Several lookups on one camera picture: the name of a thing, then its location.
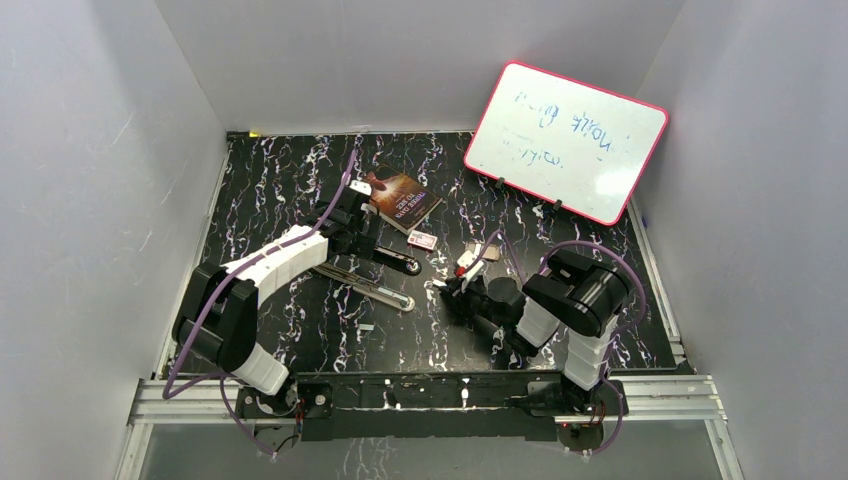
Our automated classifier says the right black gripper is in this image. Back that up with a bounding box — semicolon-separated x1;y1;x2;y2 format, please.
438;274;510;331

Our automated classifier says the cardboard staple tray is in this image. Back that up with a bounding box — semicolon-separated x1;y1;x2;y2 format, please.
463;242;501;262

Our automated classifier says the beige stapler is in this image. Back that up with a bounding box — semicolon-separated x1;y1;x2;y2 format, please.
312;263;416;312

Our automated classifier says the black stapler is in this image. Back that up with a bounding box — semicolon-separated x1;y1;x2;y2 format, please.
372;245;422;276

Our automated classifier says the red white staple box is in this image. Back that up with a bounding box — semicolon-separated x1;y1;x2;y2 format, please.
407;230;438;251

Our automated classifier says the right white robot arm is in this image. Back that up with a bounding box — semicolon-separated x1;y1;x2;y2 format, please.
436;250;635;416

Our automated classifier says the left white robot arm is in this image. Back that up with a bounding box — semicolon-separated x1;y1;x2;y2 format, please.
171;182;378;416

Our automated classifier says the dark paperback book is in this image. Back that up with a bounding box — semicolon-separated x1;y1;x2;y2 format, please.
364;165;442;235

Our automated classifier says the pink framed whiteboard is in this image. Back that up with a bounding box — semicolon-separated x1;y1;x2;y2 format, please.
464;62;669;226

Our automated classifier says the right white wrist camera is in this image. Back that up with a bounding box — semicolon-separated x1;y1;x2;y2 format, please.
454;250;485;282

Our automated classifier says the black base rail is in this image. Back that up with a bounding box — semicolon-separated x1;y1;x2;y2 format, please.
235;370;630;448

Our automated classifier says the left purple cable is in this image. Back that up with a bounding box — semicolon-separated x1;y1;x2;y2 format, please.
162;149;359;458

